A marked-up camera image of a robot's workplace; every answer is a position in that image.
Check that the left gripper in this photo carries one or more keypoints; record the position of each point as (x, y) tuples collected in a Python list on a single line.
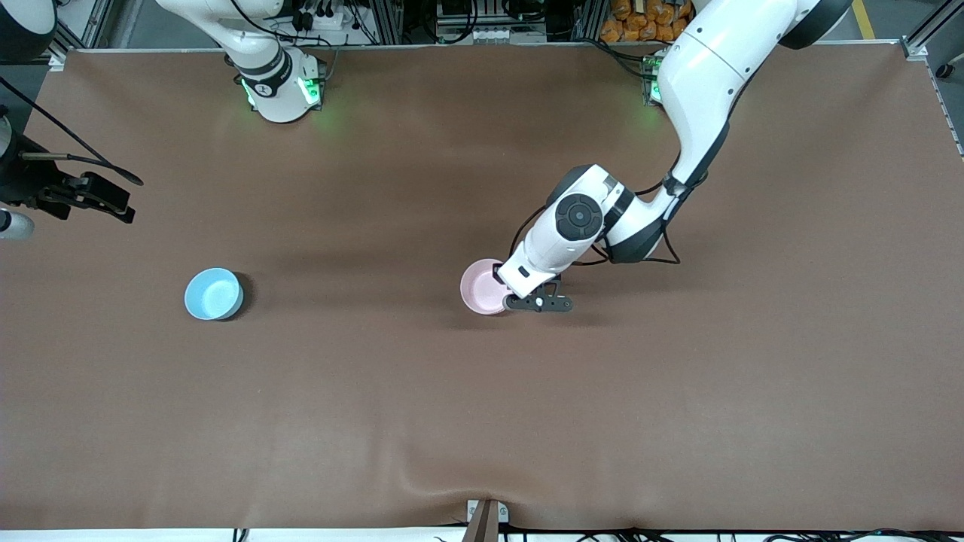
[(496, 272)]

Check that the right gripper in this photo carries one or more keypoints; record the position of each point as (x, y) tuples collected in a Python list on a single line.
[(21, 185)]

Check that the pink bowl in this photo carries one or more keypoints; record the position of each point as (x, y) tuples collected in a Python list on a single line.
[(478, 290)]

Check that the blue bowl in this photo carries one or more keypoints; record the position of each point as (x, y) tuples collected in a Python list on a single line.
[(212, 295)]

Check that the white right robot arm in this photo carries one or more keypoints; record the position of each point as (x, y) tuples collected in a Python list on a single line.
[(275, 90)]

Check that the green-lit box at left arm base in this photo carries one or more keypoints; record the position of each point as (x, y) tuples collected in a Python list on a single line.
[(651, 79)]

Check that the green-lit box at right arm base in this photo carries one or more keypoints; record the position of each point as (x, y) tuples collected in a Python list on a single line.
[(312, 84)]

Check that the brown table cloth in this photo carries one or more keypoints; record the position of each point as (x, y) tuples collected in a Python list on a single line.
[(482, 421)]

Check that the small white power strip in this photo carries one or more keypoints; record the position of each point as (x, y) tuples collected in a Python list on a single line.
[(489, 35)]

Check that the white power strip with plugs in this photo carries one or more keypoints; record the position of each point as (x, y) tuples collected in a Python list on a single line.
[(324, 19)]

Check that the orange packets pile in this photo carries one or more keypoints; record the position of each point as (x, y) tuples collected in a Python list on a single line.
[(644, 21)]

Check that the aluminium frame rail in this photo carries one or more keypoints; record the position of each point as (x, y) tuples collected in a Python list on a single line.
[(922, 41), (94, 22)]

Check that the white metal edge bracket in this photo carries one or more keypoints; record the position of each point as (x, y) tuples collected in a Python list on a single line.
[(503, 512)]

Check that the brown camera post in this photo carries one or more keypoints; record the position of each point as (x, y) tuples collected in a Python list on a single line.
[(482, 527)]

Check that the aluminium frame post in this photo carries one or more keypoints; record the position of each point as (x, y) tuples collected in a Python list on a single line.
[(589, 19), (385, 21)]

